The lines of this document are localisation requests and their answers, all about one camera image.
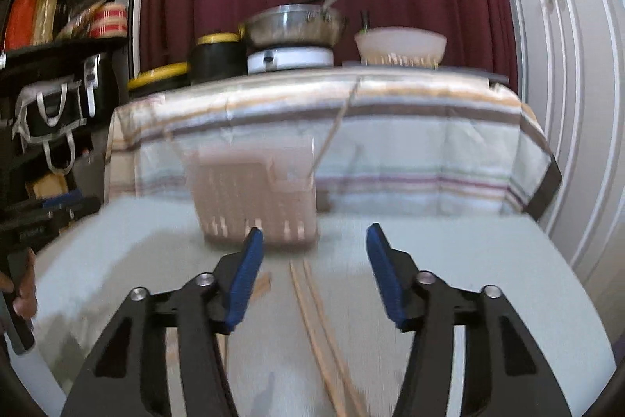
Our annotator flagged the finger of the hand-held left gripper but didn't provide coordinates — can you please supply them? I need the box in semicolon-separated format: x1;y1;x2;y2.
43;196;102;229

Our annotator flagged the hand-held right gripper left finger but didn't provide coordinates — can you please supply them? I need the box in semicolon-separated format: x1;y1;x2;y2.
61;226;265;417

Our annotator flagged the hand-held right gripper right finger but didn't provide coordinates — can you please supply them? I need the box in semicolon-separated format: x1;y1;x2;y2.
366;223;572;417

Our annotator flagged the wooden chopstick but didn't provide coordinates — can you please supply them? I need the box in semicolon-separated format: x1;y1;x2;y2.
310;76;363;179
289;261;345;417
303;260;367;417

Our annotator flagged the pink perforated utensil basket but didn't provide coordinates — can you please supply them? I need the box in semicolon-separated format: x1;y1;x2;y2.
188;143;320;250

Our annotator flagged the person's left hand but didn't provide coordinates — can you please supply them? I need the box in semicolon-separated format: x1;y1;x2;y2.
0;248;40;321

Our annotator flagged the white foam mat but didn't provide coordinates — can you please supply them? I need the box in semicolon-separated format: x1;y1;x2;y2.
29;197;618;417

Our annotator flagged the black shelf unit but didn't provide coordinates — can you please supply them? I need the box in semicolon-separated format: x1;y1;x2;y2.
0;0;138;215

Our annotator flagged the striped cloth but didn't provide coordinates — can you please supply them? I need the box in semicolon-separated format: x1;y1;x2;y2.
105;68;563;223

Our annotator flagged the black tub with yellow rim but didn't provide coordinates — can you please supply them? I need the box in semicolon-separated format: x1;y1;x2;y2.
128;63;192;96

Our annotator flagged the red striped round box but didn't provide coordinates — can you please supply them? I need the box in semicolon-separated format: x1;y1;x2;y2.
89;4;129;38

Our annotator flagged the orange package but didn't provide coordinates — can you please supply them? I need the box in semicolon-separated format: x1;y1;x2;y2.
4;0;38;51

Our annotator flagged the gold package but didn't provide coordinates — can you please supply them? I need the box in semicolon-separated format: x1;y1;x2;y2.
32;0;60;47

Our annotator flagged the black pot with yellow lid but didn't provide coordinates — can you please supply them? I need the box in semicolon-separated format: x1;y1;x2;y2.
189;33;248;86

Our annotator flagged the white portable stove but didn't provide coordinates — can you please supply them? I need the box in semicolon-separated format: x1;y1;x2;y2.
246;47;336;76

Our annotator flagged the white bowl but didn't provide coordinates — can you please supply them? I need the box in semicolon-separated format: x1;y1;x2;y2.
355;27;448;67

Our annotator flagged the steel frying pan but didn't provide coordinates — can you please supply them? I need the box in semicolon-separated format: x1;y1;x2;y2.
239;0;377;50

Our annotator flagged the white wardrobe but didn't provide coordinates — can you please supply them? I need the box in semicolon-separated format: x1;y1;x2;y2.
481;0;625;301

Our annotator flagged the black bag with grey straps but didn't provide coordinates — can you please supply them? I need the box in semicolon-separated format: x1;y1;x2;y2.
12;75;91;176

